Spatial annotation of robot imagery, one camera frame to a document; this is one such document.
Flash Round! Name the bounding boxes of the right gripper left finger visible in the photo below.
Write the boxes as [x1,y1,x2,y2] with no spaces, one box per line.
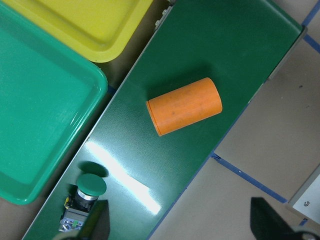
[77,200,110,240]

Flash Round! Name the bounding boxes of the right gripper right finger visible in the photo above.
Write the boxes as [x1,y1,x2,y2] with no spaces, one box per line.
[250,197,302,240]

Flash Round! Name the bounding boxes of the green push button switch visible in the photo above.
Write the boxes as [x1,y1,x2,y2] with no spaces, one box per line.
[58,173,107,233]

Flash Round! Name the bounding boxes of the plain orange cylinder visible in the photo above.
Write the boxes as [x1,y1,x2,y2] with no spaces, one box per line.
[146,77,223,136]

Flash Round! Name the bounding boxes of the green plastic tray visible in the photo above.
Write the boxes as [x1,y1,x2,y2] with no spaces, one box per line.
[0,2,108,205]

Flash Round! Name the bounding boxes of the green conveyor belt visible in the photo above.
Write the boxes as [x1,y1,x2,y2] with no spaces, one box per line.
[25,0,304,240]

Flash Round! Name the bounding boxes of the yellow plastic tray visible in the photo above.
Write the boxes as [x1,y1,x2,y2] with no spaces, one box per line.
[3,0,152,63]

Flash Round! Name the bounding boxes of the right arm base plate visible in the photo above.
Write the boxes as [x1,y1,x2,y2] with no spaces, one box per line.
[288,164,320,225]

